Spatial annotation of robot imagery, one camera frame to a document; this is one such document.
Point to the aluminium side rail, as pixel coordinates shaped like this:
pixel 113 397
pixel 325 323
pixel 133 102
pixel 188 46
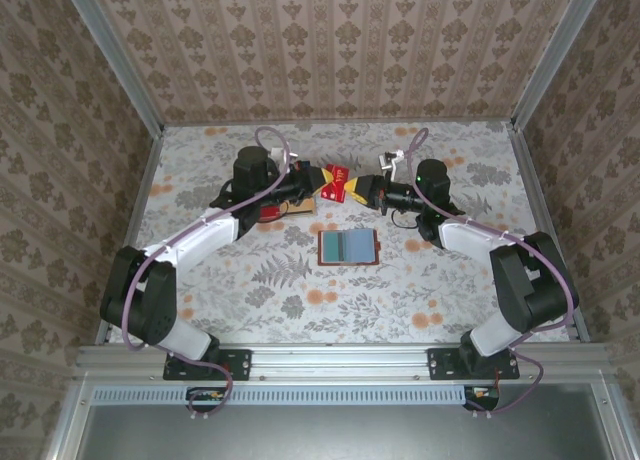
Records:
pixel 531 180
pixel 141 180

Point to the small connector board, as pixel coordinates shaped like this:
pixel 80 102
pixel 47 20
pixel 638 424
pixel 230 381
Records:
pixel 482 395
pixel 205 395

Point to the floral table cover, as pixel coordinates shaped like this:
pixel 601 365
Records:
pixel 400 290

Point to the grey metal sheet panel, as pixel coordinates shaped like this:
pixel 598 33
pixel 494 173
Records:
pixel 340 435

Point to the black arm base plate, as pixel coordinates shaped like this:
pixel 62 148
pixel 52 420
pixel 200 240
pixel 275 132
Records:
pixel 440 365
pixel 240 365

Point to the brown leather card holder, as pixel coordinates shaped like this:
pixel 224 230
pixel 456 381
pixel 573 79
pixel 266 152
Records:
pixel 360 247

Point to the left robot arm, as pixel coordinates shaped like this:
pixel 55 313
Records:
pixel 200 235

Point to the gold bank card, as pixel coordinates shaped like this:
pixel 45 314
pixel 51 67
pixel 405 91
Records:
pixel 305 207

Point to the aluminium lower frame bar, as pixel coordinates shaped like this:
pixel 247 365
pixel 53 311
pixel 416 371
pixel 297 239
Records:
pixel 67 420
pixel 612 420

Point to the aluminium mounting rail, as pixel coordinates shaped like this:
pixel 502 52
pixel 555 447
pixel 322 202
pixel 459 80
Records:
pixel 340 360

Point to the red VIP card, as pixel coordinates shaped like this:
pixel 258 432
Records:
pixel 272 212
pixel 337 187

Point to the aluminium corner post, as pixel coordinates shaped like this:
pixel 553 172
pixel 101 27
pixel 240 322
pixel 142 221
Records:
pixel 552 55
pixel 121 70

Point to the aluminium rear rail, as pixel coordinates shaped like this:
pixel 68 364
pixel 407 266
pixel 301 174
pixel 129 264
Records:
pixel 340 122

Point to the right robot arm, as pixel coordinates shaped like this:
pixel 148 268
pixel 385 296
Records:
pixel 490 340

